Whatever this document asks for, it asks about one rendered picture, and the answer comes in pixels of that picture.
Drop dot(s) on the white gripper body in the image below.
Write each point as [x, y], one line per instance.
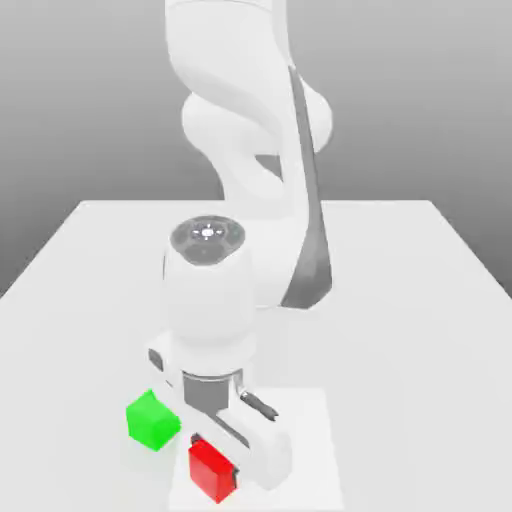
[264, 448]

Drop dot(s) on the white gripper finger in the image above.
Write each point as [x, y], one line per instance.
[195, 438]
[235, 476]

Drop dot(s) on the small red cube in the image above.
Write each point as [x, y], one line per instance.
[210, 470]

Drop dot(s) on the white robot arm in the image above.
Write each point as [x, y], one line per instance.
[208, 304]

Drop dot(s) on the small green cube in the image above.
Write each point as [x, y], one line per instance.
[152, 420]

